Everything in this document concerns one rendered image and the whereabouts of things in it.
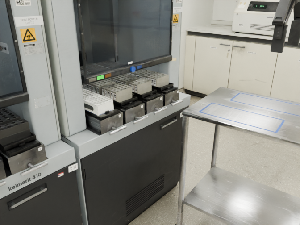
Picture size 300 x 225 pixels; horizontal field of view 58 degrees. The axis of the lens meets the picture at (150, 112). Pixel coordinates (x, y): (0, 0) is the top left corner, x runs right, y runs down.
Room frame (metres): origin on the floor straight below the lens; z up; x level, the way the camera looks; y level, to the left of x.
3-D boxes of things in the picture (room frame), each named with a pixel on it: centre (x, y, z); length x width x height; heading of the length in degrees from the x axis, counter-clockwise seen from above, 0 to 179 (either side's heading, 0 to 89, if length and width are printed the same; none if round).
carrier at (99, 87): (1.40, 0.24, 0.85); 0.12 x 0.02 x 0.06; 138
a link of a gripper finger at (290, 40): (0.82, -0.43, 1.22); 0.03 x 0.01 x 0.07; 48
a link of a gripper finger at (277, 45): (0.72, -0.33, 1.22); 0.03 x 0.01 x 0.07; 48
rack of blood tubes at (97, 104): (1.26, 0.31, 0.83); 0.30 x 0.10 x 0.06; 48
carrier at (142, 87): (1.42, 0.04, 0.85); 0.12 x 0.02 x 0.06; 137
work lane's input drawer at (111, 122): (1.35, 0.41, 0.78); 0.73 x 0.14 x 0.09; 48
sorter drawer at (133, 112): (1.47, 0.31, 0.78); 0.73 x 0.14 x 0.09; 48
